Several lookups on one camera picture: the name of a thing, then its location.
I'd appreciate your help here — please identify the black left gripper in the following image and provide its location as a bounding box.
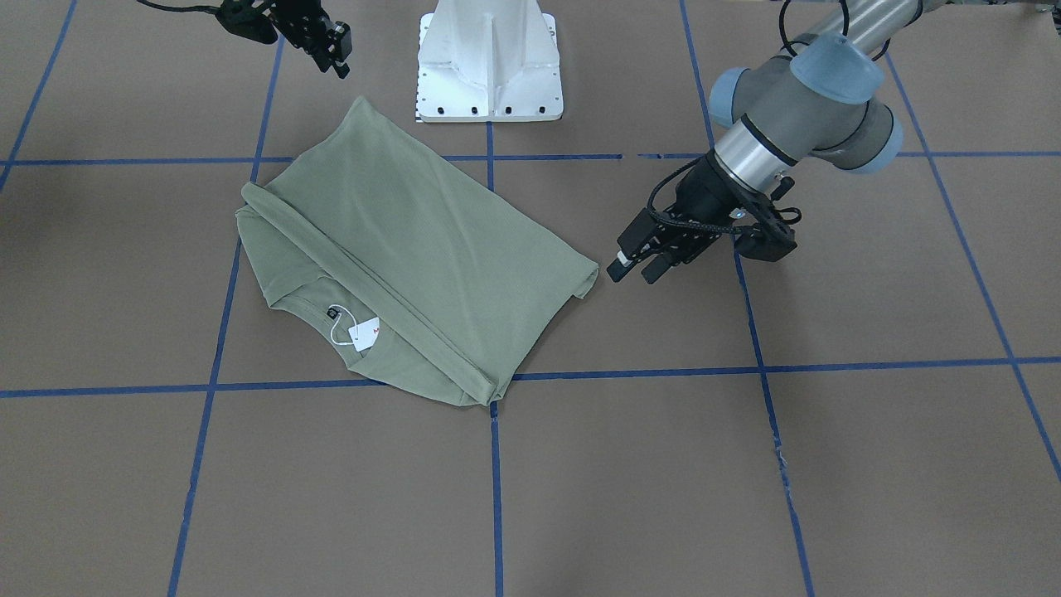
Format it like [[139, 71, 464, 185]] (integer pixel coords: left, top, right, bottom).
[[607, 151, 747, 284]]

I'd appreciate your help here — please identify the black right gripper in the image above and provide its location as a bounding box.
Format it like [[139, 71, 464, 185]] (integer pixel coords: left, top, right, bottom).
[[274, 1, 352, 80]]

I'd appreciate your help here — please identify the olive green long-sleeve shirt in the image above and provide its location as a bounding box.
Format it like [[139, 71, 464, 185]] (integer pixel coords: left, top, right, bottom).
[[234, 96, 598, 407]]

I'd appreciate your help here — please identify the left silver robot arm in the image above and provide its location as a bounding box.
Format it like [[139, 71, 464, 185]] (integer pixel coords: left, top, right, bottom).
[[607, 1, 939, 284]]

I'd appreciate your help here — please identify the white paper price tag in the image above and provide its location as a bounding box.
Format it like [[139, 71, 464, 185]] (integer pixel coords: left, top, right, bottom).
[[347, 318, 381, 352]]

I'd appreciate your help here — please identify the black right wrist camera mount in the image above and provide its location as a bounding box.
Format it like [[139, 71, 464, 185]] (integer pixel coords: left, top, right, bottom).
[[215, 1, 279, 45]]

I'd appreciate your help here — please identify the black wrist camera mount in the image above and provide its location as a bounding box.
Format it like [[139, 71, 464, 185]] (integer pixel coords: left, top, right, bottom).
[[215, 1, 279, 45], [735, 175, 802, 262]]

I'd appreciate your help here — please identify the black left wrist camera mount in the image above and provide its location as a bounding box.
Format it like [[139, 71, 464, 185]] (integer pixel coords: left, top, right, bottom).
[[735, 175, 802, 262]]

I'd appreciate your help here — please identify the white pedestal column base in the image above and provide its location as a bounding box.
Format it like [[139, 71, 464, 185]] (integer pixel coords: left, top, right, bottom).
[[414, 1, 564, 124]]

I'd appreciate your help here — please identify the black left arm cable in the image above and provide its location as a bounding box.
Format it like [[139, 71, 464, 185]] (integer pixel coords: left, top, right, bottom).
[[647, 0, 855, 241]]

